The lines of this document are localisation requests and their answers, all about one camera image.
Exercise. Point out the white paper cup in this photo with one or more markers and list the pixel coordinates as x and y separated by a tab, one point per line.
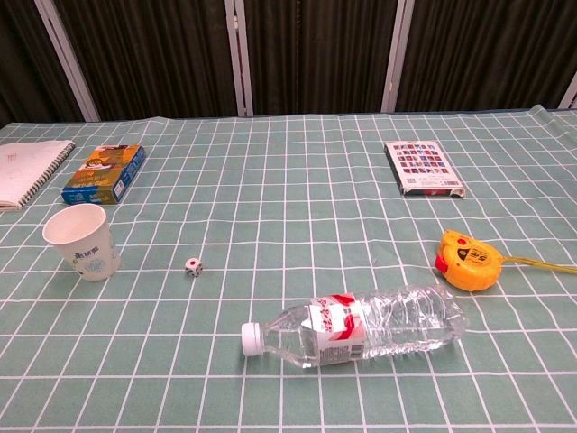
76	234

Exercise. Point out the white frame post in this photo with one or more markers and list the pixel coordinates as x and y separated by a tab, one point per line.
569	92
396	54
67	58
238	58

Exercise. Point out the white card box with pictures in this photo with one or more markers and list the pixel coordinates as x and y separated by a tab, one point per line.
422	168

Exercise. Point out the clear plastic water bottle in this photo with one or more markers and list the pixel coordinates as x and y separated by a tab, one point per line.
360	325

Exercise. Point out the green grid tablecloth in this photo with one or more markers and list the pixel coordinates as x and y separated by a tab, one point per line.
288	225

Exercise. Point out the yellow tape measure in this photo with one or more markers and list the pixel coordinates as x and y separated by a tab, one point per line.
471	264

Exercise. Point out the orange and blue card box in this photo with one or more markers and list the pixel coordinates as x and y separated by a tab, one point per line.
104	173

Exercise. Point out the spiral notebook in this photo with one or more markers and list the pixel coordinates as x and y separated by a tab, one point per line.
27	169

